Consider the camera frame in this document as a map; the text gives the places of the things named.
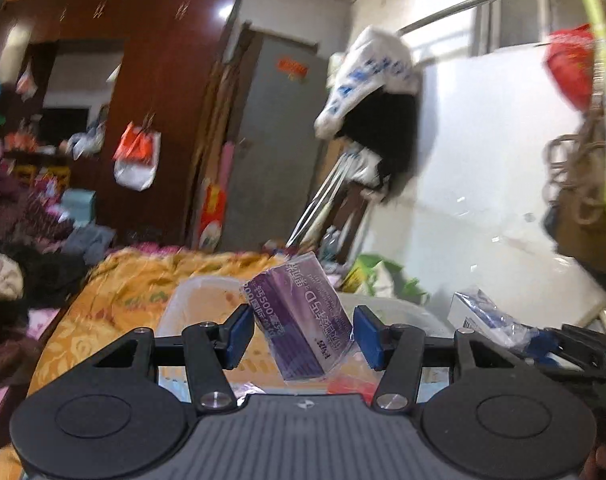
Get black fleece garment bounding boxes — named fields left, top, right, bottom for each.
left=0, top=242, right=89, bottom=311

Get metal rail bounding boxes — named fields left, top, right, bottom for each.
left=395, top=0, right=606, bottom=36

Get white cloth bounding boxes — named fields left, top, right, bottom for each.
left=350, top=147, right=384, bottom=191

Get leaning wooden boards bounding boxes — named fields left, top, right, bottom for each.
left=188, top=60, right=234, bottom=248

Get red door label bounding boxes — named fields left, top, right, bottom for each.
left=277, top=57, right=308, bottom=82

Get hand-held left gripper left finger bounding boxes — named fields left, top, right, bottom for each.
left=86, top=305, right=255, bottom=413

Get maroon knit garment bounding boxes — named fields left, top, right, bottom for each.
left=0, top=165, right=74, bottom=256

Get window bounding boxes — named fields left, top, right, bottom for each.
left=470, top=0, right=606, bottom=56

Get pink board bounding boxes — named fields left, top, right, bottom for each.
left=215, top=142, right=234, bottom=196

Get red and white plastic bag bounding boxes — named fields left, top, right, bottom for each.
left=113, top=120, right=162, bottom=192

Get coiled beige rope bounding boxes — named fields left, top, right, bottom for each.
left=543, top=110, right=606, bottom=231

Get dark brown garment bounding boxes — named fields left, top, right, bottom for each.
left=0, top=300, right=44, bottom=391

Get white jacket with blue letters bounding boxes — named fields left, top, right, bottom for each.
left=314, top=26, right=421, bottom=141

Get brown wooden wardrobe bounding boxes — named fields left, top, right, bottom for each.
left=0, top=0, right=244, bottom=251

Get red and yellow printed bag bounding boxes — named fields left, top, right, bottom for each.
left=197, top=182, right=226, bottom=252

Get yellow floral blanket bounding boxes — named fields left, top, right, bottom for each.
left=0, top=245, right=294, bottom=480

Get grey door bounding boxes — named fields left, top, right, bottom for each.
left=223, top=22, right=334, bottom=256

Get black hanging garment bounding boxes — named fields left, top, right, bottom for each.
left=333, top=92, right=419, bottom=203

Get brown hanging bag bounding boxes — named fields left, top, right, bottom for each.
left=543, top=185, right=606, bottom=293

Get teal box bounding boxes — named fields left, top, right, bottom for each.
left=62, top=189, right=96, bottom=226

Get black television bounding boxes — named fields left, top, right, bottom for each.
left=40, top=106, right=91, bottom=148

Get beige cloth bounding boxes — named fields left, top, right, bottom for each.
left=0, top=254, right=24, bottom=302

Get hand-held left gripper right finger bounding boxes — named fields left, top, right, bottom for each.
left=352, top=305, right=521, bottom=413

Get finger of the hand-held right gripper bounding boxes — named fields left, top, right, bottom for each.
left=525, top=342, right=606, bottom=381
left=558, top=324, right=606, bottom=356

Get red packet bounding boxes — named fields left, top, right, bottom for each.
left=327, top=375, right=381, bottom=397

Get yellow-green pole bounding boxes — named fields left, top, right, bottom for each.
left=575, top=0, right=606, bottom=231

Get blue and white packet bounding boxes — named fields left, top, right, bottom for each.
left=448, top=287, right=538, bottom=348

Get pink and white plastic bag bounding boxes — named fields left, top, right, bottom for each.
left=16, top=62, right=38, bottom=98

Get grey jeans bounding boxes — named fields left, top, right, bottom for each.
left=63, top=224, right=116, bottom=265

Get purple medicine box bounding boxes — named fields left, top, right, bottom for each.
left=239, top=251, right=355, bottom=382

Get green and white bag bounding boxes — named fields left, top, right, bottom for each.
left=340, top=254, right=431, bottom=306

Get metal crutches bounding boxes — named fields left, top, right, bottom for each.
left=283, top=147, right=364, bottom=251

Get white plastic basket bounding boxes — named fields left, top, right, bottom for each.
left=155, top=276, right=456, bottom=396

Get red printed pack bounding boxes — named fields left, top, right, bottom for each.
left=36, top=172, right=68, bottom=206

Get clear water bottle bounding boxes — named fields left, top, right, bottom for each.
left=320, top=227, right=344, bottom=261

